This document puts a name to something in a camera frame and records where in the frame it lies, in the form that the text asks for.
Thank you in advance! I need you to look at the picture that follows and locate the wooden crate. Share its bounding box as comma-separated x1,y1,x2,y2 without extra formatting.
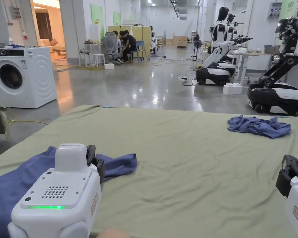
173,36,189,48

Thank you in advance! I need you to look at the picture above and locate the white desk with items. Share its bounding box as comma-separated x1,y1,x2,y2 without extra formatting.
231,44,281,86

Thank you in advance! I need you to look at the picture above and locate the white black humanoid robot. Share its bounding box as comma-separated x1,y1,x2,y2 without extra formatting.
247,0,298,117
195,7,254,87

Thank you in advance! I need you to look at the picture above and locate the white washing machine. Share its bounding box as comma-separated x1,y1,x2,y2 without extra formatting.
0,46,58,109

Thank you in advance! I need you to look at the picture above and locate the person's left hand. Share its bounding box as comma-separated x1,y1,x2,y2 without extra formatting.
96,228,133,238

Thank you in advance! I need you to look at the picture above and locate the bed with pale green sheet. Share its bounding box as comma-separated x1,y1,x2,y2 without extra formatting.
0,104,298,238

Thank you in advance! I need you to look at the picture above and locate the white foam block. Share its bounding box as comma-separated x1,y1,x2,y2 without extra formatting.
222,83,242,96

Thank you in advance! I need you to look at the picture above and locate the blue chair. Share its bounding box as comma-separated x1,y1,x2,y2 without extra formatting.
130,40,150,62

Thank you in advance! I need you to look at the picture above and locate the white round stool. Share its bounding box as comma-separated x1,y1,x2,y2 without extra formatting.
78,52,90,68
92,53,106,68

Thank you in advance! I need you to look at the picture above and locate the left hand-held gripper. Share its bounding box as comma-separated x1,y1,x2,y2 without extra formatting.
7,143,106,238

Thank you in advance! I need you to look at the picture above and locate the beige sofa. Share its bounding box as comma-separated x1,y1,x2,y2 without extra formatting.
39,38,66,54

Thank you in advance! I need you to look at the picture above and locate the yellow floor cable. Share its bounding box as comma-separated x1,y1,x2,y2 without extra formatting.
5,106,49,125

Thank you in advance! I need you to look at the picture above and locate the black standing fan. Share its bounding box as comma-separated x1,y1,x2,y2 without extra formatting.
192,39,203,62

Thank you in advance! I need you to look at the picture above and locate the group of people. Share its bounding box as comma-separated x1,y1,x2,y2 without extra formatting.
111,29,140,63

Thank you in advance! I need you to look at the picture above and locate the grey office chair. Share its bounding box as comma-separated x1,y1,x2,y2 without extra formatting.
101,32,122,64

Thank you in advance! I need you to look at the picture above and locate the small crumpled blue garment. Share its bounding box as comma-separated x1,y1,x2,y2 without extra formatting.
227,114,292,139

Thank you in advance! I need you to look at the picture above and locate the large blue garment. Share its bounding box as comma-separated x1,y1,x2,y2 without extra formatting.
0,146,138,238

